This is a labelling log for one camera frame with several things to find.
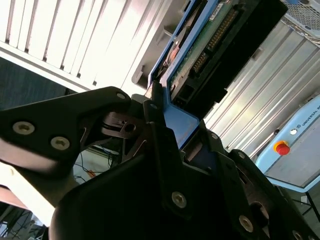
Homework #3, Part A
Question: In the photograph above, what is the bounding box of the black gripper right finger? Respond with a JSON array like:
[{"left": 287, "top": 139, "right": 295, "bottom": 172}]
[{"left": 184, "top": 121, "right": 320, "bottom": 240}]

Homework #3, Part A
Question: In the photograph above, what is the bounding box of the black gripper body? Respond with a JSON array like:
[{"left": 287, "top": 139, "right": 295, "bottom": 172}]
[{"left": 49, "top": 149, "right": 251, "bottom": 240}]

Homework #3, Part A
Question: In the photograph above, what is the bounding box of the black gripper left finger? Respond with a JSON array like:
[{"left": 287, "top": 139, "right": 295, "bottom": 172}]
[{"left": 0, "top": 81, "right": 201, "bottom": 222}]

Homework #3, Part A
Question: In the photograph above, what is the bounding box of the hard disk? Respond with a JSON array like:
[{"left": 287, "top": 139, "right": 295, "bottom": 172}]
[{"left": 147, "top": 0, "right": 290, "bottom": 151}]

